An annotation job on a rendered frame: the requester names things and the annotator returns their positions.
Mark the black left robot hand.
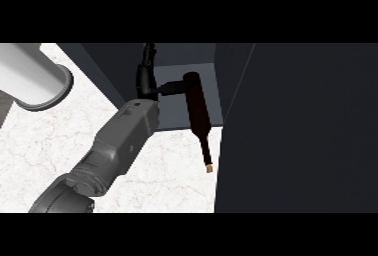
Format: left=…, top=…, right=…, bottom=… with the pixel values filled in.
left=136, top=43, right=192, bottom=101

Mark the dark wine bottle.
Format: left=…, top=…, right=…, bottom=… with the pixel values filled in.
left=181, top=71, right=215, bottom=174

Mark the dark grey cabinet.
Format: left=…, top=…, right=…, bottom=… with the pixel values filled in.
left=54, top=43, right=226, bottom=133

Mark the dark grey cabinet door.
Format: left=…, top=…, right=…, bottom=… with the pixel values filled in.
left=212, top=43, right=378, bottom=214

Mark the white cylinder with grey rim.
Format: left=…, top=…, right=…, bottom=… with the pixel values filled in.
left=0, top=43, right=75, bottom=113

